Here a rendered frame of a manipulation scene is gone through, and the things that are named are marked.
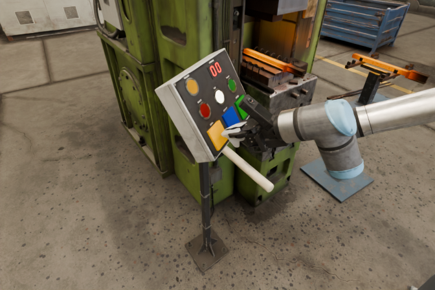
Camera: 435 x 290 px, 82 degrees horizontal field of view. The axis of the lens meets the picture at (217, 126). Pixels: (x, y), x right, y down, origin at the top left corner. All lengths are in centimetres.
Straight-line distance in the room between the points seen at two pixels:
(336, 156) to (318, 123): 10
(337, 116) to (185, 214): 143
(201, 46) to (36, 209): 168
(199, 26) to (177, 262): 130
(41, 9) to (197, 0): 532
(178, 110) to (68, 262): 135
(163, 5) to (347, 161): 113
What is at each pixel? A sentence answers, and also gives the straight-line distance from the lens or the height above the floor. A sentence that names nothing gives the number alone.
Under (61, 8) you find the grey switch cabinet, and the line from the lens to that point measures 627.
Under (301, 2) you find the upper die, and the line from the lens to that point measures 131.
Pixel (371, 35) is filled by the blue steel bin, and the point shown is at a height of 29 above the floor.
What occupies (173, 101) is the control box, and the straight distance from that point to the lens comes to 76.
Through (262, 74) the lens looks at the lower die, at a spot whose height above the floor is 98.
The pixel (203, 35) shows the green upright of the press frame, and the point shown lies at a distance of 113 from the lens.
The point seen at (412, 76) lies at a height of 94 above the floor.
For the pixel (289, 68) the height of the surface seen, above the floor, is 101.
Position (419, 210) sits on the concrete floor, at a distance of 234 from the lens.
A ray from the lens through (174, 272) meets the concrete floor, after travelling 168.
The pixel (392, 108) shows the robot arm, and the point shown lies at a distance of 81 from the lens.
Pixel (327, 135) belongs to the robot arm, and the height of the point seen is 115.
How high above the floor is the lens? 152
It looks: 36 degrees down
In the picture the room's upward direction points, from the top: straight up
